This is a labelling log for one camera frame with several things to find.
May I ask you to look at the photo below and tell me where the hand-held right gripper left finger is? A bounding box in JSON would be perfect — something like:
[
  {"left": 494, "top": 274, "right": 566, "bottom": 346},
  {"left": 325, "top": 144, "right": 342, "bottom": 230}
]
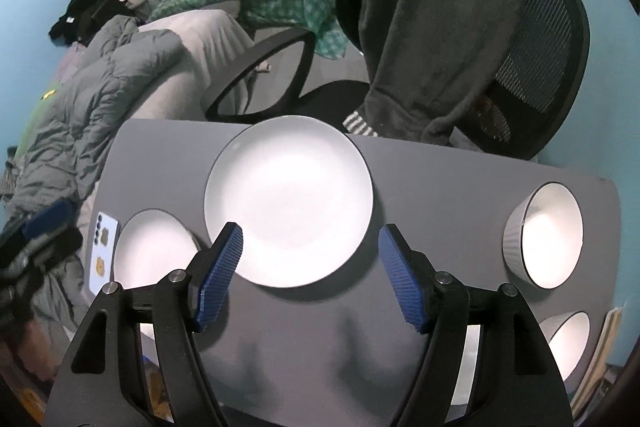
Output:
[{"left": 44, "top": 222, "right": 245, "bottom": 427}]

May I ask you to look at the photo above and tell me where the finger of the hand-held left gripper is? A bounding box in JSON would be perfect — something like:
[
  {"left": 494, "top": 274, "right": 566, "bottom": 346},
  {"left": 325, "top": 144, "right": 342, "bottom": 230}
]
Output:
[
  {"left": 7, "top": 227, "right": 84, "bottom": 273},
  {"left": 21, "top": 199, "right": 77, "bottom": 242}
]

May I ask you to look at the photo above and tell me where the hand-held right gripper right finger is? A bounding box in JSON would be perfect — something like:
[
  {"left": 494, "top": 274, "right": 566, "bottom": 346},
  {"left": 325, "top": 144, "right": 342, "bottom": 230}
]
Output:
[{"left": 378, "top": 223, "right": 573, "bottom": 427}]

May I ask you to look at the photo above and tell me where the small white plate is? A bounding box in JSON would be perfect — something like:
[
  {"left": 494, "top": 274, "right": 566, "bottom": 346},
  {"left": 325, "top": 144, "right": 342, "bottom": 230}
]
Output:
[{"left": 114, "top": 209, "right": 203, "bottom": 340}]

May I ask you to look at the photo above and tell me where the stack of white plates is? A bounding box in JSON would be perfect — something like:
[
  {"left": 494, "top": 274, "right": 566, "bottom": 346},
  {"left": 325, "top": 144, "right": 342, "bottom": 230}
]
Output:
[{"left": 203, "top": 115, "right": 375, "bottom": 290}]

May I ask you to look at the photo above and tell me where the white ribbed bowl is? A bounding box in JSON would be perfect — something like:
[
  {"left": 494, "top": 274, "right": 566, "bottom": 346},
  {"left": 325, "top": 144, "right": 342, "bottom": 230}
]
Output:
[
  {"left": 502, "top": 182, "right": 584, "bottom": 290},
  {"left": 542, "top": 311, "right": 592, "bottom": 383}
]

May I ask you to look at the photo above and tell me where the light blue phone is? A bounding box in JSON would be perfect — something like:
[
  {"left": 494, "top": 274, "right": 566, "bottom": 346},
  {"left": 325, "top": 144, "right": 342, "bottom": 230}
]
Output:
[{"left": 87, "top": 211, "right": 121, "bottom": 295}]

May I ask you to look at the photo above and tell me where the grey puffer jacket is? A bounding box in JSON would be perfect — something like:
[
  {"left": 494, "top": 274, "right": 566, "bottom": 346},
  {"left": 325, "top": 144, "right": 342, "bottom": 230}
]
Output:
[{"left": 0, "top": 17, "right": 186, "bottom": 233}]

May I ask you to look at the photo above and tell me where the striped cloth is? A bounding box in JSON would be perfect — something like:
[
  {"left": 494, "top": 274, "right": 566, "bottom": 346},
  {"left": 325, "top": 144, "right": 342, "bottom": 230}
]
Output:
[{"left": 342, "top": 109, "right": 381, "bottom": 138}]

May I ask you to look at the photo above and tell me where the black clothes pile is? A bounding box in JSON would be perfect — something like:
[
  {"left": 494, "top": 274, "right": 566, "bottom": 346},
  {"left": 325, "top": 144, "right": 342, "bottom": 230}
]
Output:
[{"left": 49, "top": 0, "right": 138, "bottom": 48}]

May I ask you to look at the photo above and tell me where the light grey blanket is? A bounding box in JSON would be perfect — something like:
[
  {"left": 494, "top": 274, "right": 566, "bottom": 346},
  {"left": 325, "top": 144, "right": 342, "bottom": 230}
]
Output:
[{"left": 137, "top": 10, "right": 256, "bottom": 120}]

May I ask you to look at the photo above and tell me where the dark grey fleece robe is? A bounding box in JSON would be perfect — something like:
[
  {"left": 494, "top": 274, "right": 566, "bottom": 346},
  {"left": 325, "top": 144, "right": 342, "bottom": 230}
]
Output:
[{"left": 350, "top": 0, "right": 543, "bottom": 145}]

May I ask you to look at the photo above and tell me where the black mesh office chair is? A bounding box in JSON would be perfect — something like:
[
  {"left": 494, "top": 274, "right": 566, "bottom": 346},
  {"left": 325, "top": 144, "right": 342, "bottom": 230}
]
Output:
[{"left": 205, "top": 0, "right": 591, "bottom": 160}]

